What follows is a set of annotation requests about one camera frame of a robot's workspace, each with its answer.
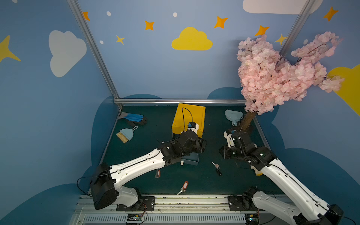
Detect key with red tag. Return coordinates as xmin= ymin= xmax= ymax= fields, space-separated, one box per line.
xmin=177 ymin=181 xmax=188 ymax=195

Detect blue black work glove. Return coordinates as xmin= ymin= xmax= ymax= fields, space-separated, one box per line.
xmin=118 ymin=112 xmax=148 ymax=127

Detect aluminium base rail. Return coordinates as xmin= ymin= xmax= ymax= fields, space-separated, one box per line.
xmin=69 ymin=194 xmax=286 ymax=225

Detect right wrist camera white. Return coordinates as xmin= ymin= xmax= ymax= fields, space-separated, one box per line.
xmin=224 ymin=131 xmax=235 ymax=148

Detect yellow work glove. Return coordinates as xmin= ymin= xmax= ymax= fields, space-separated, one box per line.
xmin=250 ymin=166 xmax=263 ymax=176

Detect small blue hand brush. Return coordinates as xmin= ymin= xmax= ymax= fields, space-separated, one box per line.
xmin=116 ymin=126 xmax=138 ymax=143

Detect teal drawer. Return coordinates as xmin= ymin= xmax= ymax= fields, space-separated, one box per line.
xmin=181 ymin=152 xmax=200 ymax=166

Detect key with black fob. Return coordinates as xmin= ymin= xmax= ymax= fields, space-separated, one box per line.
xmin=212 ymin=162 xmax=222 ymax=176

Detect right controller board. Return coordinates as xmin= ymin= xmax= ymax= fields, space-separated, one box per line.
xmin=245 ymin=214 xmax=259 ymax=225

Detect left controller board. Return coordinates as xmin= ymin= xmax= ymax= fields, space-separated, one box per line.
xmin=126 ymin=214 xmax=145 ymax=223

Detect pink cherry blossom tree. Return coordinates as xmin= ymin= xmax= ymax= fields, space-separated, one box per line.
xmin=237 ymin=31 xmax=344 ymax=130

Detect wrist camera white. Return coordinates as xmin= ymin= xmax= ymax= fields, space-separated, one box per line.
xmin=187 ymin=121 xmax=203 ymax=138
xmin=224 ymin=131 xmax=235 ymax=148

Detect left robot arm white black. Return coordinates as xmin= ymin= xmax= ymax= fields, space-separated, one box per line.
xmin=90 ymin=130 xmax=206 ymax=210

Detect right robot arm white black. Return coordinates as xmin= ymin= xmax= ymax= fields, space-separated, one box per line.
xmin=219 ymin=131 xmax=344 ymax=225

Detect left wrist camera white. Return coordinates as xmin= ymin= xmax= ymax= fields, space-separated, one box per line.
xmin=187 ymin=121 xmax=203 ymax=138

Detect controller board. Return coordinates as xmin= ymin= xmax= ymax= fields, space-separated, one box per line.
xmin=245 ymin=214 xmax=259 ymax=225
xmin=126 ymin=214 xmax=145 ymax=223

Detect yellow drawer cabinet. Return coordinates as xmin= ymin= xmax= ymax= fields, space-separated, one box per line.
xmin=172 ymin=103 xmax=206 ymax=138

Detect light blue dustpan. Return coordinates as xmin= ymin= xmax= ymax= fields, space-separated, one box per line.
xmin=225 ymin=109 xmax=244 ymax=127

